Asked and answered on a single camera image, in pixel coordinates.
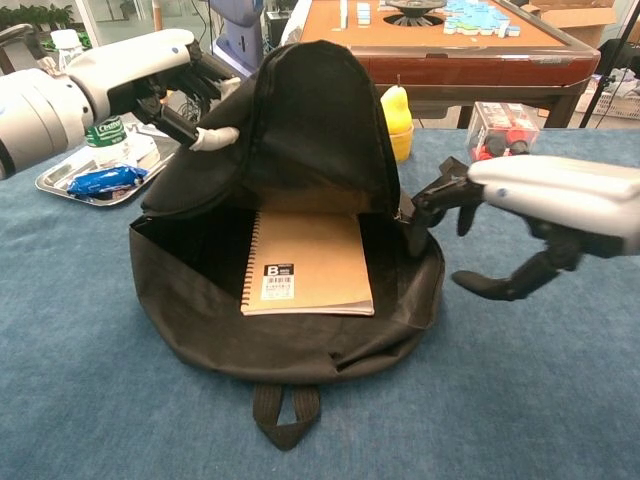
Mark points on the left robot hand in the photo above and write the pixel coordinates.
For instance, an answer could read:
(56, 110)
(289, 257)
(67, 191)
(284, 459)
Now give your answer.
(130, 65)

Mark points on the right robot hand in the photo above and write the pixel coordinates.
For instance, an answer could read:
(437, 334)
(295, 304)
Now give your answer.
(565, 195)

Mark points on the black backpack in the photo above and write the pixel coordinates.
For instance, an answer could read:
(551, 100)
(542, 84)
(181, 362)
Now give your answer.
(320, 125)

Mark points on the kraft spiral notebook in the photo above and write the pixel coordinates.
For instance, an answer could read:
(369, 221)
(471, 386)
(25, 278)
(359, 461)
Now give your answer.
(315, 260)

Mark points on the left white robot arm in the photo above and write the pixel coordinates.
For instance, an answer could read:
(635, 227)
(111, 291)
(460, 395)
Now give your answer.
(35, 115)

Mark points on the clear water bottle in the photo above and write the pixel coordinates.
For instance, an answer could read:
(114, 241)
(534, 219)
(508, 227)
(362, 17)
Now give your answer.
(107, 135)

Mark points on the clear box with red pieces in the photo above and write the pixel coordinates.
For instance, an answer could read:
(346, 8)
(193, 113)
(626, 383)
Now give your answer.
(500, 130)

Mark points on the white plastic basket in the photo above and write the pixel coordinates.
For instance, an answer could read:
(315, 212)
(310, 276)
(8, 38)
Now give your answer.
(620, 105)

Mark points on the green plants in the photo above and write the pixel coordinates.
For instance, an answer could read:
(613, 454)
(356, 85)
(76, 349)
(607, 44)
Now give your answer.
(30, 15)

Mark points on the blue-grey machine base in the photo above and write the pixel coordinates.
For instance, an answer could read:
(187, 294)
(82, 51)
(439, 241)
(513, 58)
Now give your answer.
(240, 35)

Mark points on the dark office chair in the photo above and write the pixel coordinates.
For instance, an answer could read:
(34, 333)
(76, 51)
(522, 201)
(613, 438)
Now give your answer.
(17, 42)

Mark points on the blue snack packet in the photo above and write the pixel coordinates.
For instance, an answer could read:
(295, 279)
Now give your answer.
(105, 180)

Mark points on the black tripod stand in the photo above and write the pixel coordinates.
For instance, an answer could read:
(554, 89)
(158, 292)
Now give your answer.
(607, 75)

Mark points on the steel tray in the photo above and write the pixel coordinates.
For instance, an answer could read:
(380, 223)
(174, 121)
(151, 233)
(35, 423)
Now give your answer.
(57, 177)

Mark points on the cardboard box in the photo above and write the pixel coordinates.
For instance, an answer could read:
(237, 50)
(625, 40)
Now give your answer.
(575, 20)

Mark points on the brown mahjong table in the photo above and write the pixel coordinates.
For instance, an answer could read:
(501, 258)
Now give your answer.
(450, 60)

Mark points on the yellow pear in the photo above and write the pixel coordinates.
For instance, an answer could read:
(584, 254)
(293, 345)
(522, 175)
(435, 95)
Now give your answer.
(397, 110)

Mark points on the blue mahjong tile pile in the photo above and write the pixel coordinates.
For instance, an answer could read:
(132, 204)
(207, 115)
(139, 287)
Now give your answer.
(475, 17)

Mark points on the blue table mat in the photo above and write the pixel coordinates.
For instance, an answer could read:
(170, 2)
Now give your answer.
(500, 390)

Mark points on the black mahjong table dial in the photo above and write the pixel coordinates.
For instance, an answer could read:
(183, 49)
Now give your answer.
(412, 12)

